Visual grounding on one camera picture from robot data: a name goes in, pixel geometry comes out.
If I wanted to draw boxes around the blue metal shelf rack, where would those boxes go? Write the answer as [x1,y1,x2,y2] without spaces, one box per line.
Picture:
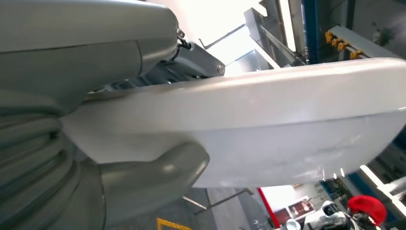
[301,0,406,223]

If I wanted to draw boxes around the red barrier belt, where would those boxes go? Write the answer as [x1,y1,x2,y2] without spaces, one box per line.
[257,187,282,230]

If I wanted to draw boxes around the red fuzzy round object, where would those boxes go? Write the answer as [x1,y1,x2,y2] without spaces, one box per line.
[347,195,388,227]

